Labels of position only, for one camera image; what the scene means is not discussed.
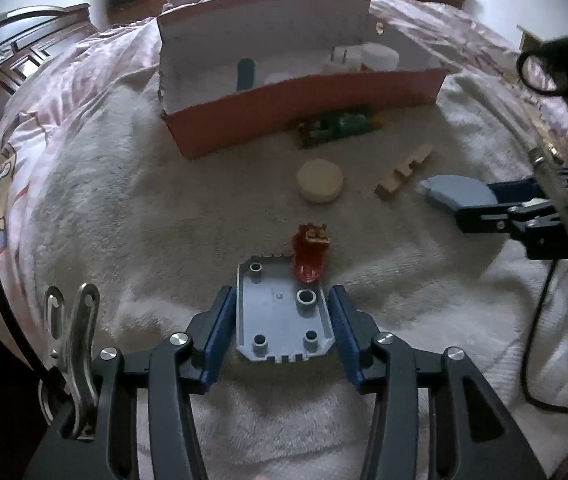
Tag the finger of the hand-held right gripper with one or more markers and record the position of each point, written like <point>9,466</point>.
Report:
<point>494,217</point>
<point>514,191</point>

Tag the green toy vehicle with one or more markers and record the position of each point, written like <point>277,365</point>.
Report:
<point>339,125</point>

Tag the metal clip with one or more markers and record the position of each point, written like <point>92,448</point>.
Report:
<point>81,350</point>

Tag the red cardboard box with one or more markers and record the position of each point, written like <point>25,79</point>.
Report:
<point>314,100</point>

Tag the cream round block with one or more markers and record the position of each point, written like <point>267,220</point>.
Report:
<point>320,182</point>

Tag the white block with peg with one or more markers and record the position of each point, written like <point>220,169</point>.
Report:
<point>339,65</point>

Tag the pink patterned quilt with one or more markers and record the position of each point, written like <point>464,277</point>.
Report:
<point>63,75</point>

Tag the blue cylinder block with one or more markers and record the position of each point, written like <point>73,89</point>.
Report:
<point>246,75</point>

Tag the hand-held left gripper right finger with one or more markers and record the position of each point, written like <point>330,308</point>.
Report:
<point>346,330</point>

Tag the white towel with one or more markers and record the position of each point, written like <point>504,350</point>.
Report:
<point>163,210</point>

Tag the notched wooden block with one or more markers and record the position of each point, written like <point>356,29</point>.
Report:
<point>399,175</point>

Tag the cardboard piece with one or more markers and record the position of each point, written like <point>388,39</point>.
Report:
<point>528,37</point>

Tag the red toy figure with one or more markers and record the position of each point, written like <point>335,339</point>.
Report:
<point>309,255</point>

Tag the blue arch block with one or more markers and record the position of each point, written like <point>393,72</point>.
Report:
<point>454,190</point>

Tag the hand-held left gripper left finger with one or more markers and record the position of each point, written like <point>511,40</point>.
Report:
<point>218,325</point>

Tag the dark wooden headboard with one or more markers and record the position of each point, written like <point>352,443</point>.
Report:
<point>13,40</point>

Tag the grey studded toy plate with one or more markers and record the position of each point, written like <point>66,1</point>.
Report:
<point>279,315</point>

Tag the white cylinder block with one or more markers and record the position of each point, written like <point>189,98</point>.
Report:
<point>379,57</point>

